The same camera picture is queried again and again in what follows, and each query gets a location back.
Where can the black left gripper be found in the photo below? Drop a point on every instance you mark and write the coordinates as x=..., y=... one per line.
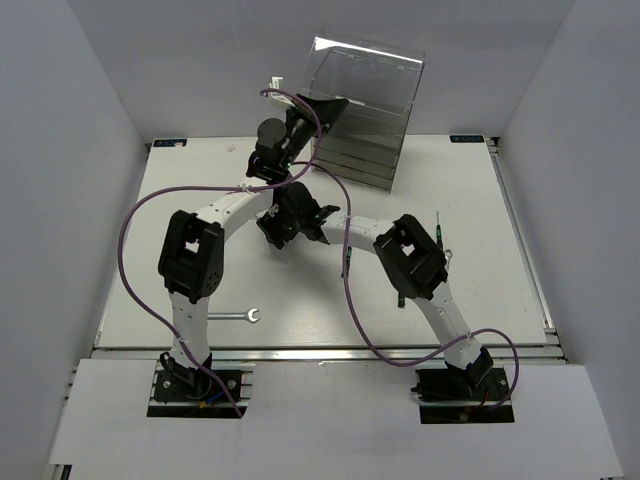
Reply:
x=327, y=109

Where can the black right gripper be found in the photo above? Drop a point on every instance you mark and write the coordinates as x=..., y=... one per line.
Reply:
x=270, y=223

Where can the clear acrylic drawer cabinet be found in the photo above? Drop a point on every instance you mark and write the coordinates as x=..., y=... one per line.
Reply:
x=380, y=81

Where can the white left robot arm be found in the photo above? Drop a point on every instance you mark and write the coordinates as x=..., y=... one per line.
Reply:
x=192, y=257

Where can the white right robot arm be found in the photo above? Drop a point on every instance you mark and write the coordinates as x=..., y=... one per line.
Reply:
x=414, y=264

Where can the silver combination wrench left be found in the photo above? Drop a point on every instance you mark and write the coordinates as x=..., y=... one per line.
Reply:
x=252, y=316

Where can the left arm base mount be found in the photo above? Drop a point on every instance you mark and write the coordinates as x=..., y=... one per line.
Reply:
x=185, y=392

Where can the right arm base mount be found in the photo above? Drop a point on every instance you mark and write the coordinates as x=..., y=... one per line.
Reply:
x=477, y=395

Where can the aluminium table frame rail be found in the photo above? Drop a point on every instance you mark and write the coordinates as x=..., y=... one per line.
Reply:
x=534, y=281

